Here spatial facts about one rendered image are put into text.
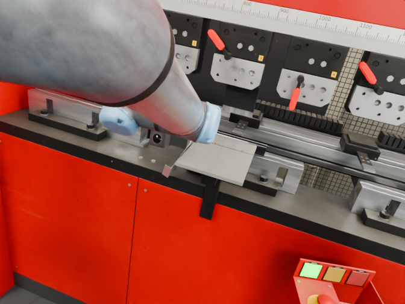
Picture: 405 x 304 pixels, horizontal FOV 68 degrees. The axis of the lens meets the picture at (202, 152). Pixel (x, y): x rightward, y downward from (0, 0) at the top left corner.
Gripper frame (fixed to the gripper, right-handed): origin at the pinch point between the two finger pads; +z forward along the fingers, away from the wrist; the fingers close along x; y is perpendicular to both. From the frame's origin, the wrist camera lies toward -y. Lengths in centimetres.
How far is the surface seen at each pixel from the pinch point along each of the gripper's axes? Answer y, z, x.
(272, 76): 56, 40, -9
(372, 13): 39, -14, -40
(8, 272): -68, 52, 80
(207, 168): -8.1, -3.7, -12.1
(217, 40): 24.9, -12.9, -4.0
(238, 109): 17.1, 7.8, -10.2
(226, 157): -1.1, 3.4, -13.5
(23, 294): -75, 61, 73
